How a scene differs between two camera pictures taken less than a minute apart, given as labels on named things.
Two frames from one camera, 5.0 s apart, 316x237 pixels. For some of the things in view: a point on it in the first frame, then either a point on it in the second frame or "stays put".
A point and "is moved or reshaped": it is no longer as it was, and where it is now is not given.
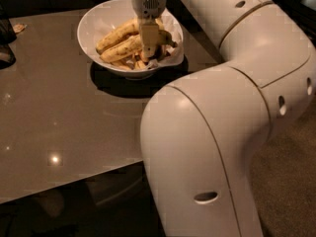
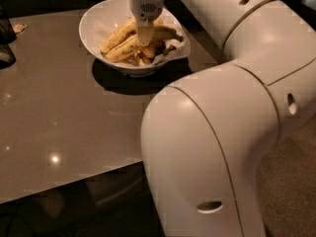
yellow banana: x=134 y=46 is moved or reshaped
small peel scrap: x=19 y=28 stays put
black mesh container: x=7 y=36 stays put
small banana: x=122 y=63 to x=140 y=59
